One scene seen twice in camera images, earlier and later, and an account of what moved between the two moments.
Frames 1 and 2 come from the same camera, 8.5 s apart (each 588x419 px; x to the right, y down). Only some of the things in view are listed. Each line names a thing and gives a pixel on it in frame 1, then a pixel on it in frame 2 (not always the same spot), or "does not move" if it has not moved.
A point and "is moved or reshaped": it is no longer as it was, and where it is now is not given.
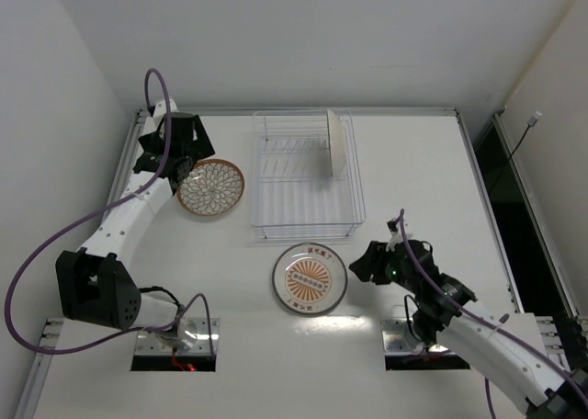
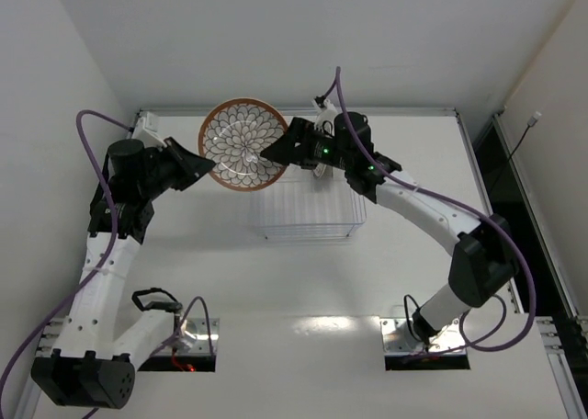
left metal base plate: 147,344 does not move
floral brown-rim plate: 211,186 -> 233,136
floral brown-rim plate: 336,143 is moved or reshaped
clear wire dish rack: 294,194 does not move
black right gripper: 374,263 -> 299,141
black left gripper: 182,169 -> 172,158
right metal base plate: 400,339 does not move
